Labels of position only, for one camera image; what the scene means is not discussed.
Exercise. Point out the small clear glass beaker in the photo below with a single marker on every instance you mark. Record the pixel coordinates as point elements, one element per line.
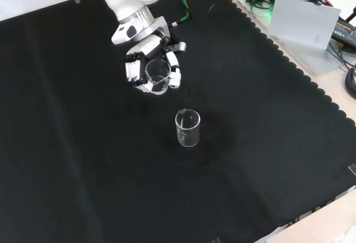
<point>158,72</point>

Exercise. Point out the pale grey upright board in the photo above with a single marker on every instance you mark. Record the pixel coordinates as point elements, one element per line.
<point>300,20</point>

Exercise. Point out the tall clear glass beaker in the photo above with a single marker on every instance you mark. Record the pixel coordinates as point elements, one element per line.
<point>188,134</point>

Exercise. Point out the black power adapter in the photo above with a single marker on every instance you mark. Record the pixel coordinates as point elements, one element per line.
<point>346,30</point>

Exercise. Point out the grey metal base plate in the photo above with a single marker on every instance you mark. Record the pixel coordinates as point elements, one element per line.
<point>311,58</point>

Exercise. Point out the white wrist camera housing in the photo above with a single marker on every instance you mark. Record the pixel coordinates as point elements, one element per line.
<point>122,33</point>

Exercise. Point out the black bench cloth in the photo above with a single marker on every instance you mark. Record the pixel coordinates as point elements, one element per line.
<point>83,143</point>

